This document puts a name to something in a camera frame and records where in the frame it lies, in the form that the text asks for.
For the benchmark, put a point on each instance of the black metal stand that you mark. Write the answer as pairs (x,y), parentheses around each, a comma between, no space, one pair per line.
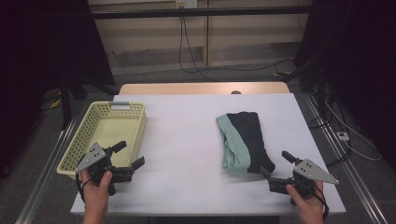
(64,102)
(320,93)

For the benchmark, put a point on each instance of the light wooden table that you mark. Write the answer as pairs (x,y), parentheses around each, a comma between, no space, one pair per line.
(186,88)

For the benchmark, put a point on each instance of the pale yellow perforated plastic basket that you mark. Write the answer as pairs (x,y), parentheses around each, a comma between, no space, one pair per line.
(109,130)

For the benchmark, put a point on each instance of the person's left hand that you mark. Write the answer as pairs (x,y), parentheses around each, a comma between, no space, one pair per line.
(95,199)

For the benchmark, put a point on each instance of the black curtain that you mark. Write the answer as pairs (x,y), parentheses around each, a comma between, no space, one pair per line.
(40,46)
(361,62)

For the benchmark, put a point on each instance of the white wall socket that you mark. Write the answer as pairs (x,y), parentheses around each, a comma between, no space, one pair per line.
(186,3)

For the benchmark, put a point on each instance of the black horizontal metal bar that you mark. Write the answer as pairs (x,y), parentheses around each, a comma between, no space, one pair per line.
(202,12)

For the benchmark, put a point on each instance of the beige wooden cabinet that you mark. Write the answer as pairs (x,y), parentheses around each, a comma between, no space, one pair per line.
(249,40)

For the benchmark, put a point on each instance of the white power strip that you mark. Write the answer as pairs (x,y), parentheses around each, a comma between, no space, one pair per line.
(343,136)

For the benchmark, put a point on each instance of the yellow tape piece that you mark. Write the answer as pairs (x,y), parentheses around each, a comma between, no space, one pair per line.
(55,104)

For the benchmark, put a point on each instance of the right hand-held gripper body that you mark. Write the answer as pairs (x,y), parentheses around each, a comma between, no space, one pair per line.
(311,172)

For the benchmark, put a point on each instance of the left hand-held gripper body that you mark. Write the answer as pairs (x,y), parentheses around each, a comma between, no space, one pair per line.
(93,157)

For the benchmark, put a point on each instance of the person's right hand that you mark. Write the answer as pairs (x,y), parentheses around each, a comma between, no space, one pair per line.
(309,208)

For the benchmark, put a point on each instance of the black and mint underpants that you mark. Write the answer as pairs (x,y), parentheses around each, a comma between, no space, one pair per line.
(246,137)

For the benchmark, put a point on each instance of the white board table cover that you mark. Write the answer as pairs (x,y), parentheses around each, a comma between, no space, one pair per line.
(186,149)

